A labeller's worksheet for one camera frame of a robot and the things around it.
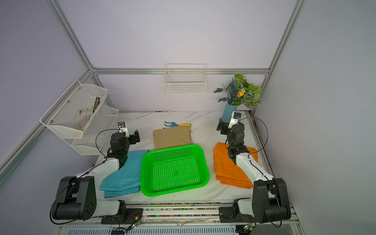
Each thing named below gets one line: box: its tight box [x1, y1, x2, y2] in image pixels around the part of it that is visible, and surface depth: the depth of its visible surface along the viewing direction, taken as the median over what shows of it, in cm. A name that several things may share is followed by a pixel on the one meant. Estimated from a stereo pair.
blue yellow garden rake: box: [164, 120, 192, 127], surface depth 114 cm
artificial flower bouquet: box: [213, 74, 262, 110], surface depth 90 cm
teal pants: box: [99, 150, 150, 199], surface depth 82 cm
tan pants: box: [152, 125, 193, 150], surface depth 107 cm
